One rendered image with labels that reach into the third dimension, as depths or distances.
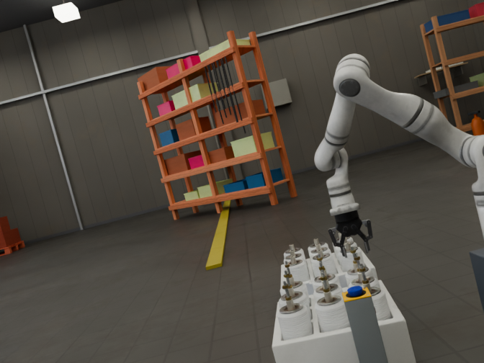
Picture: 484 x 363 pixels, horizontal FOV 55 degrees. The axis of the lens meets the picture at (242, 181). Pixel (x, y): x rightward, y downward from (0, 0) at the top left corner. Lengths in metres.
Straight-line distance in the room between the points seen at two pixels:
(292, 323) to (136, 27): 11.65
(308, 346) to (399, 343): 0.26
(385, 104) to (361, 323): 0.57
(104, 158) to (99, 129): 0.75
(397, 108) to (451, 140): 0.20
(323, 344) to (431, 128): 0.68
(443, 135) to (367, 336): 0.58
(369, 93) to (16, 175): 12.36
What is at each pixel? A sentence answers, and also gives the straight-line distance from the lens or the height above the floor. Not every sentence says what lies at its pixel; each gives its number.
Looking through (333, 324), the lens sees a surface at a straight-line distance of 1.45.
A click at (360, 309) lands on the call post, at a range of 1.27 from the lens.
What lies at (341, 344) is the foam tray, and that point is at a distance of 1.44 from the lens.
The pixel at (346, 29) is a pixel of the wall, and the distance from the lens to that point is 12.77.
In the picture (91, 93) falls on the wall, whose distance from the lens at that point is 12.68.
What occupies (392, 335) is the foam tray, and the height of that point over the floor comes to 0.14.
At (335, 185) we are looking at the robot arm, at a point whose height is 0.58.
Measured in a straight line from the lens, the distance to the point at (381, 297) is 1.45.
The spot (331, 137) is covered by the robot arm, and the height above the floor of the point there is 0.73.
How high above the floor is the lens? 0.74
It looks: 3 degrees down
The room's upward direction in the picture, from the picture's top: 15 degrees counter-clockwise
